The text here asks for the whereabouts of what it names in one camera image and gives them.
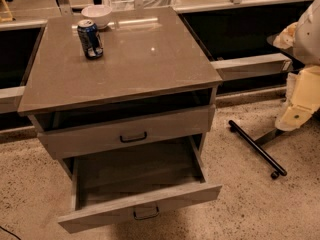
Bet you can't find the white bowl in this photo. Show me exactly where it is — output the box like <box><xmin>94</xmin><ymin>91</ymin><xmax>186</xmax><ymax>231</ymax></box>
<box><xmin>81</xmin><ymin>5</ymin><xmax>112</xmax><ymax>29</ymax></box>

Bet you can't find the grey drawer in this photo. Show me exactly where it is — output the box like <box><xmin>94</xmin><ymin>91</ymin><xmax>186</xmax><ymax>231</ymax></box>
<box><xmin>38</xmin><ymin>105</ymin><xmax>215</xmax><ymax>159</ymax></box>
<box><xmin>58</xmin><ymin>137</ymin><xmax>221</xmax><ymax>233</ymax></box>

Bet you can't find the black floor cable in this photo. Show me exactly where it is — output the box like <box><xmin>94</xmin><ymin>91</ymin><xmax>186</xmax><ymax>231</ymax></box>
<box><xmin>0</xmin><ymin>225</ymin><xmax>22</xmax><ymax>240</ymax></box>

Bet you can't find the yellow wooden object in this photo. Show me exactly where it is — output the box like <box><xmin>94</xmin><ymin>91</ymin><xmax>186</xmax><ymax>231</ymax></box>
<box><xmin>0</xmin><ymin>0</ymin><xmax>14</xmax><ymax>22</ymax></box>

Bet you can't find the grey top drawer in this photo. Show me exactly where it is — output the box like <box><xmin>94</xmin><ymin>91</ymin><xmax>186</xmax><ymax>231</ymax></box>
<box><xmin>38</xmin><ymin>105</ymin><xmax>215</xmax><ymax>159</ymax></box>

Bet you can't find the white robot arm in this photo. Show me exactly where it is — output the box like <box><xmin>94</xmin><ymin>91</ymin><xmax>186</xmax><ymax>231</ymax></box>
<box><xmin>273</xmin><ymin>0</ymin><xmax>320</xmax><ymax>131</ymax></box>

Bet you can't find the blue soda can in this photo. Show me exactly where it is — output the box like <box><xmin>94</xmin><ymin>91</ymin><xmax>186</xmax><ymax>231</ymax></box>
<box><xmin>77</xmin><ymin>19</ymin><xmax>103</xmax><ymax>59</ymax></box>

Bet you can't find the clear plastic bin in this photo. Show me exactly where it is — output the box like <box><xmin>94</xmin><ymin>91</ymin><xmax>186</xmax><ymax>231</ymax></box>
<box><xmin>103</xmin><ymin>0</ymin><xmax>180</xmax><ymax>11</ymax></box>

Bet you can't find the black rolling side table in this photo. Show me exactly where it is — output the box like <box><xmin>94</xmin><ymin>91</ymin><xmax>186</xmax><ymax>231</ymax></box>
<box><xmin>228</xmin><ymin>33</ymin><xmax>306</xmax><ymax>180</ymax></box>

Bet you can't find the grey drawer cabinet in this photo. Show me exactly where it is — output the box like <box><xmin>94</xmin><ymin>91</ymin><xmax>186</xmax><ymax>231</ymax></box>
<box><xmin>17</xmin><ymin>6</ymin><xmax>224</xmax><ymax>182</ymax></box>

